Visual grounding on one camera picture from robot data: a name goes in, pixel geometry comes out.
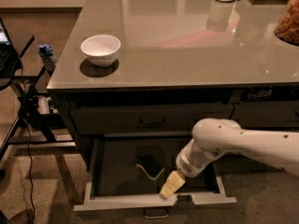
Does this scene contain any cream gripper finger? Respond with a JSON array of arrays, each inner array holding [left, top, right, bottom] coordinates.
[[159, 171, 185, 200]]

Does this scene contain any green and yellow sponge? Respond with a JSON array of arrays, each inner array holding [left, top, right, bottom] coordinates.
[[136, 155, 164, 181]]

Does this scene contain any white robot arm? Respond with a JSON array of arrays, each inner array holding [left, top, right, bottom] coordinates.
[[160, 119, 299, 200]]

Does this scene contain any open grey middle drawer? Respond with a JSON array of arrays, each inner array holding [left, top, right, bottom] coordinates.
[[74, 136, 236, 219]]

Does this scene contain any closed grey top drawer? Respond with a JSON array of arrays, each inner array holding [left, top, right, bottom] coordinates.
[[70, 103, 233, 135]]

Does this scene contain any right cabinet top drawer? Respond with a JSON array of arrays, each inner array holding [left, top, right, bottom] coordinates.
[[232, 102, 299, 129]]

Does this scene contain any grey drawer cabinet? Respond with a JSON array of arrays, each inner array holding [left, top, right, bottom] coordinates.
[[48, 0, 299, 160]]

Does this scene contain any white ceramic bowl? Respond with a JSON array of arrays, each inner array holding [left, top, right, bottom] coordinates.
[[80, 35, 121, 67]]

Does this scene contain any blue capped water bottle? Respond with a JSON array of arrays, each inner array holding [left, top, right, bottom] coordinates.
[[37, 44, 57, 72]]

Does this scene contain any clear jar of snacks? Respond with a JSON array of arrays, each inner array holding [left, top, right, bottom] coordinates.
[[275, 0, 299, 46]]

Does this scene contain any black laptop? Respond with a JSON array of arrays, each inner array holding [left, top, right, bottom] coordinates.
[[0, 18, 18, 74]]

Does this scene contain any black side table frame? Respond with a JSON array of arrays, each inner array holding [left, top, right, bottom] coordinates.
[[0, 33, 72, 160]]

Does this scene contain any black power cable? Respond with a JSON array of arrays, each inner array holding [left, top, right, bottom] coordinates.
[[18, 63, 37, 224]]

